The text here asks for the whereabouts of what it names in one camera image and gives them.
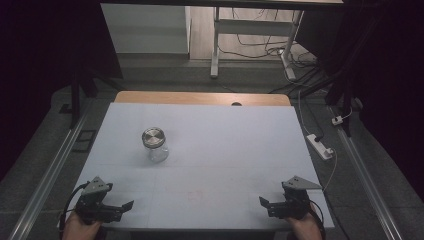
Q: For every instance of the person's left hand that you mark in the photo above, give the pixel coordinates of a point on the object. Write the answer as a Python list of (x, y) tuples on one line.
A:
[(79, 230)]

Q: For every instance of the black metal stand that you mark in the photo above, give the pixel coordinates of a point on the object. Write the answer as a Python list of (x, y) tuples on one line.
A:
[(76, 100)]

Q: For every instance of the aluminium floor rail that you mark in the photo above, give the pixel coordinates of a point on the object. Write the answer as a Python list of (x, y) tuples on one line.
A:
[(366, 180), (46, 180)]

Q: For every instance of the black plug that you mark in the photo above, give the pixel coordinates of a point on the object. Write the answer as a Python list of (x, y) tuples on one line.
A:
[(319, 137)]

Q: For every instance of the person's right hand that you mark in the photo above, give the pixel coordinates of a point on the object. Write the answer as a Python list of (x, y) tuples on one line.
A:
[(306, 229)]

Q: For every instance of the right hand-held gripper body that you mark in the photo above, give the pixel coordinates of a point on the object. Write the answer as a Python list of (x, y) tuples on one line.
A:
[(296, 200)]

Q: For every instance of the small white adapter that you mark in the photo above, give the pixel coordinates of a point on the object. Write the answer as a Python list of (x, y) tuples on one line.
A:
[(337, 120)]

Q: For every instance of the dark curtain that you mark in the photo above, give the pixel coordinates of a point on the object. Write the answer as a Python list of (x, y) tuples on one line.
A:
[(383, 66), (50, 50)]

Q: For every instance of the white power strip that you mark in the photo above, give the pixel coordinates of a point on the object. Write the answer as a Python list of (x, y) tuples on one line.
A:
[(319, 146)]

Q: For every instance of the clear glass jar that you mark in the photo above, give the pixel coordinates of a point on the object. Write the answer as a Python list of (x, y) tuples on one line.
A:
[(157, 152)]

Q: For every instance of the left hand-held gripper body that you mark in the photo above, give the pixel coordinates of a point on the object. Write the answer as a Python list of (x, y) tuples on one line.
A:
[(95, 203)]

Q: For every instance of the wooden table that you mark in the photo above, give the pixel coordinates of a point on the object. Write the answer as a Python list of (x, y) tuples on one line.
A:
[(200, 98)]

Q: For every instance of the round silver metal dish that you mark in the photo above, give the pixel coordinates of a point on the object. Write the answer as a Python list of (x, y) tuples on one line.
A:
[(153, 137)]

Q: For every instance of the white desk frame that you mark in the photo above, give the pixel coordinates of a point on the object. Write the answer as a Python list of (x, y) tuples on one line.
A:
[(253, 27)]

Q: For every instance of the black rectangular floor frame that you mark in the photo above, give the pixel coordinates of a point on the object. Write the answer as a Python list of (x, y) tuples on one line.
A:
[(84, 140)]

